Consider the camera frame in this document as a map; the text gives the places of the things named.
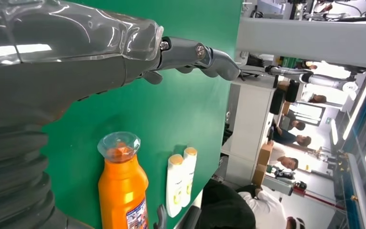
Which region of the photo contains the person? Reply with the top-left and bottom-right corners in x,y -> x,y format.
272,125 -> 313,148
237,186 -> 306,229
302,92 -> 327,105
269,141 -> 299,172
199,179 -> 257,229
279,114 -> 307,132

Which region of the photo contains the cardboard box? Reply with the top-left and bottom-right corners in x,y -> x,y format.
257,144 -> 274,167
251,164 -> 268,187

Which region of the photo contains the black office chair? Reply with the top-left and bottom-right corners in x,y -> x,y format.
269,80 -> 301,115

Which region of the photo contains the grey machine red trim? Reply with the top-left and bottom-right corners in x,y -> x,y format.
262,169 -> 307,197

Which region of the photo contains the white machine base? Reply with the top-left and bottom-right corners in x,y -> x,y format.
225,83 -> 275,187

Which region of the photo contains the white shampoo bottle gold cap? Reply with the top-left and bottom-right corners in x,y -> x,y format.
181,147 -> 198,208
166,154 -> 184,219

